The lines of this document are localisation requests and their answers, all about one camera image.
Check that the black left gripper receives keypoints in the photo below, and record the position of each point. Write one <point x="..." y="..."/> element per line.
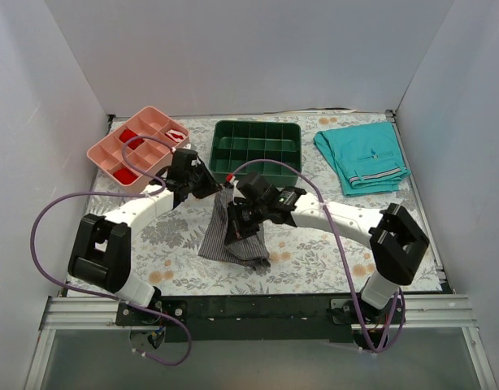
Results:
<point x="203" y="183"/>

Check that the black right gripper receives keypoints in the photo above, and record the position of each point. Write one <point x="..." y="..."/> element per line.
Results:
<point x="241" y="219"/>

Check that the grey striped underwear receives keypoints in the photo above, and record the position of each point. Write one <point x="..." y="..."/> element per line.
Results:
<point x="250" y="252"/>

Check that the teal shorts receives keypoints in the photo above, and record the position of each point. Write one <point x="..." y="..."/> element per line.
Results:
<point x="367" y="158"/>

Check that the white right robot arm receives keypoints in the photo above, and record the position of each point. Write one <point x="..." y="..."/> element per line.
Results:
<point x="397" y="242"/>

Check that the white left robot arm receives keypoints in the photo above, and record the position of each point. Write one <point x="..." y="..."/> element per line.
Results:
<point x="101" y="254"/>

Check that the green divided storage box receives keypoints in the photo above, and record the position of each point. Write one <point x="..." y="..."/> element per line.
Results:
<point x="263" y="143"/>

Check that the red white rolled cloth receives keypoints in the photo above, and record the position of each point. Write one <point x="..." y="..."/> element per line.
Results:
<point x="175" y="135"/>

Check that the pink divided storage box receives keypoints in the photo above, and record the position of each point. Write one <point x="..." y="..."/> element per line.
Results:
<point x="110" y="153"/>

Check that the red rolled cloth lower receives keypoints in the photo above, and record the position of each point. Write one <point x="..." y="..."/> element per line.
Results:
<point x="125" y="176"/>

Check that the red rolled cloth upper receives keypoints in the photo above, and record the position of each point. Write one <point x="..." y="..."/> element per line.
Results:
<point x="130" y="138"/>

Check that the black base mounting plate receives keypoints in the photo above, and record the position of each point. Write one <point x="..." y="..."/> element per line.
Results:
<point x="321" y="316"/>

